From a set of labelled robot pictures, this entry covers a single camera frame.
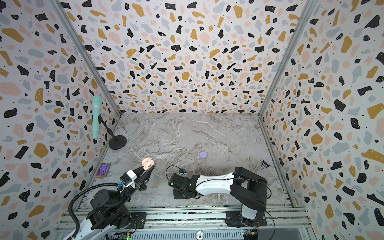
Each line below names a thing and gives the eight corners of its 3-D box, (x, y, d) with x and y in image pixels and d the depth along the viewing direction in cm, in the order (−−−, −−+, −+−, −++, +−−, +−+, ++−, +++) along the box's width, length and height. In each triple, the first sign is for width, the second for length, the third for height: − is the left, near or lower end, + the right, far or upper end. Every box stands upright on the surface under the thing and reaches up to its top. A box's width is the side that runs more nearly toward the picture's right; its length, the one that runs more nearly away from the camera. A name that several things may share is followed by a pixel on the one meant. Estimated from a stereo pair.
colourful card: (96, 176, 89) (94, 175, 88) (102, 163, 95) (100, 162, 93) (106, 176, 90) (104, 175, 88) (112, 163, 95) (110, 162, 93)
